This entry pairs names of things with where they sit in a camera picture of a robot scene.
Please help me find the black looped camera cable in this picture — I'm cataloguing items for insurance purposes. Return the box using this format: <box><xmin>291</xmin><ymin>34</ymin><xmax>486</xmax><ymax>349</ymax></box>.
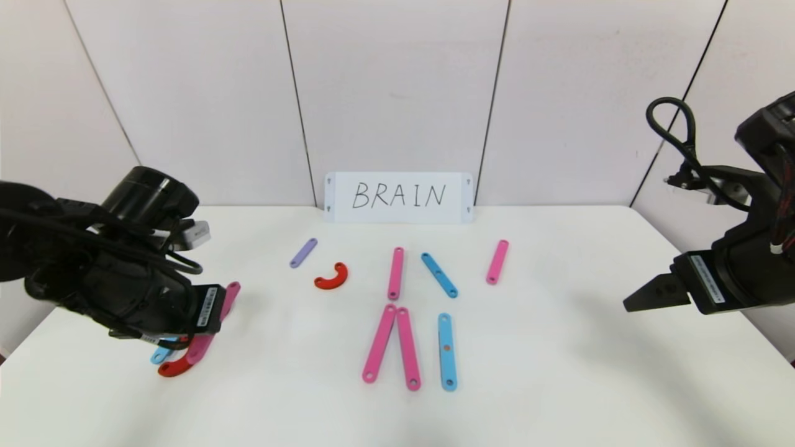
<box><xmin>646</xmin><ymin>97</ymin><xmax>752</xmax><ymax>212</ymax></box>

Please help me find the short blue bar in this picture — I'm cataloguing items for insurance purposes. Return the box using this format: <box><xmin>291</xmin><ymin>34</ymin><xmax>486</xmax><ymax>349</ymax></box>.
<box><xmin>421</xmin><ymin>252</ymin><xmax>460</xmax><ymax>299</ymax></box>

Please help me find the long pink bar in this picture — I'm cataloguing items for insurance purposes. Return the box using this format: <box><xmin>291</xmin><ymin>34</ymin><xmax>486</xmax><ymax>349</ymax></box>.
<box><xmin>396</xmin><ymin>307</ymin><xmax>422</xmax><ymax>392</ymax></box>
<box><xmin>185</xmin><ymin>281</ymin><xmax>242</xmax><ymax>365</ymax></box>
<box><xmin>362</xmin><ymin>304</ymin><xmax>398</xmax><ymax>384</ymax></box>
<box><xmin>388</xmin><ymin>247</ymin><xmax>405</xmax><ymax>301</ymax></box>

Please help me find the short purple bar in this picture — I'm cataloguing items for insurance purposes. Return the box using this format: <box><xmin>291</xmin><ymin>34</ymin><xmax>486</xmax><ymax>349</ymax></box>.
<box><xmin>289</xmin><ymin>238</ymin><xmax>318</xmax><ymax>269</ymax></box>

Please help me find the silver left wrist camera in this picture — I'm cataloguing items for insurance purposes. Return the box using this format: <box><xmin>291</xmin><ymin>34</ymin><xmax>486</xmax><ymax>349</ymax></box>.
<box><xmin>166</xmin><ymin>220</ymin><xmax>212</xmax><ymax>252</ymax></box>

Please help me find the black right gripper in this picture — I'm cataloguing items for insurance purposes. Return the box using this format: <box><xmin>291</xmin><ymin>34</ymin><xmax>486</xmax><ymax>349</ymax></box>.
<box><xmin>622</xmin><ymin>228</ymin><xmax>795</xmax><ymax>315</ymax></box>

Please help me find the short pink bar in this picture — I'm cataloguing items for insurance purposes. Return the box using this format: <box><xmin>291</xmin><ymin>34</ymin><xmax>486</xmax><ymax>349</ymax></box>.
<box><xmin>486</xmin><ymin>240</ymin><xmax>510</xmax><ymax>286</ymax></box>

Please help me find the small red arc piece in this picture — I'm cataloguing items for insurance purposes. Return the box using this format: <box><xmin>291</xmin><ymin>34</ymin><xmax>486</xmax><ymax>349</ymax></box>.
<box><xmin>314</xmin><ymin>261</ymin><xmax>349</xmax><ymax>291</ymax></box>

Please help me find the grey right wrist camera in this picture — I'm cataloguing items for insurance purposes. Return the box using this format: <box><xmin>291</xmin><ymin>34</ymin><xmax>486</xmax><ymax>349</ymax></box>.
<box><xmin>668</xmin><ymin>166</ymin><xmax>768</xmax><ymax>212</ymax></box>

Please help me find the large red arc piece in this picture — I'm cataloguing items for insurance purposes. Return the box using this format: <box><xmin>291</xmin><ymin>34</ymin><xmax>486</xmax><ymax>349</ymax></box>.
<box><xmin>158</xmin><ymin>354</ymin><xmax>199</xmax><ymax>378</ymax></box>

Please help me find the white sign card reading BRAIN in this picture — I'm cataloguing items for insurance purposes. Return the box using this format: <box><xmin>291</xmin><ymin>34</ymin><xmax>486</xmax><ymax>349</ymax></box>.
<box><xmin>324</xmin><ymin>172</ymin><xmax>475</xmax><ymax>224</ymax></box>

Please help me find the long blue bar orange dot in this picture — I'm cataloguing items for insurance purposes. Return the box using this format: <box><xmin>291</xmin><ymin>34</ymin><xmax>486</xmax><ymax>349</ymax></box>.
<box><xmin>438</xmin><ymin>313</ymin><xmax>459</xmax><ymax>392</ymax></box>

